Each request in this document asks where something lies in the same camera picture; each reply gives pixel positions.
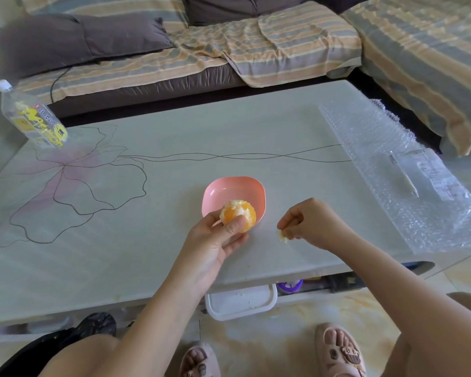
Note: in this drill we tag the person's left hand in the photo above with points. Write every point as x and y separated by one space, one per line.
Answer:
200 255

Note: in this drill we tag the person's right hand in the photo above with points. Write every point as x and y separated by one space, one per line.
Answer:
318 225

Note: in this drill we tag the small white pith clump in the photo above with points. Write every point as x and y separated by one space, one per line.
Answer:
283 236

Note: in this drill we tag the orange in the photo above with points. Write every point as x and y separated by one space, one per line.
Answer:
239 210

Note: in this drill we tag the pink plastic dish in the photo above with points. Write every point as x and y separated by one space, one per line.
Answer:
231 190

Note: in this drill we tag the person's right forearm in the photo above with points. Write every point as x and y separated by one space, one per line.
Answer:
412 306

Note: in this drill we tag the person's left forearm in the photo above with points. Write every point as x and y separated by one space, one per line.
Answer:
149 337

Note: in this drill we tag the person's left foot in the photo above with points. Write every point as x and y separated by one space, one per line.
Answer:
198 365

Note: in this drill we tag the person's foot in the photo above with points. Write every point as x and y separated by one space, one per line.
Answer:
198 365
339 349

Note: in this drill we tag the person's right foot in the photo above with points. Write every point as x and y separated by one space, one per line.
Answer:
339 349

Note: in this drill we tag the person's left leg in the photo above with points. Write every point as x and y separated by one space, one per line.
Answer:
82 357

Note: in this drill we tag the person's leg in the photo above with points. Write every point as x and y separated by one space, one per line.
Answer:
396 361
82 357

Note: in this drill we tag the person's right leg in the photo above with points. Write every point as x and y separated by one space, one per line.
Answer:
396 361

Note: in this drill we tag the white plastic container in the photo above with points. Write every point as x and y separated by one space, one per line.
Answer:
241 303

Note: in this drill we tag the black box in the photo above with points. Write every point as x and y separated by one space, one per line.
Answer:
345 282

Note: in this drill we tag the thin white stick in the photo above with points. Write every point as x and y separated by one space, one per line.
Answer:
406 179

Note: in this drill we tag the clear bubble wrap sheet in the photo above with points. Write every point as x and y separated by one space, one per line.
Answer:
361 133

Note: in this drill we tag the clear plastic bag paper label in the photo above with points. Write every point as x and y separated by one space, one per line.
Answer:
435 176

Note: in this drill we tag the dark brown sofa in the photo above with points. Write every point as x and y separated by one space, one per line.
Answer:
149 88

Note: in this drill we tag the striped sofa sheet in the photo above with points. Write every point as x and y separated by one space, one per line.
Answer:
294 43
424 50

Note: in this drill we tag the black plastic bag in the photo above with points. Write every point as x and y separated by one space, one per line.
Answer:
35 349

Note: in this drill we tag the clear bottle yellow label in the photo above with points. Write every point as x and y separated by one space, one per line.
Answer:
33 117

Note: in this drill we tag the dark purple cushion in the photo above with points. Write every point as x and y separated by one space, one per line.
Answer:
337 1

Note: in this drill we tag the grey upright cushion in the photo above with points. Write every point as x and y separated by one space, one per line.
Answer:
239 7

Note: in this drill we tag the grey flat pillow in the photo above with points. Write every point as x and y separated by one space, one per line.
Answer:
78 39

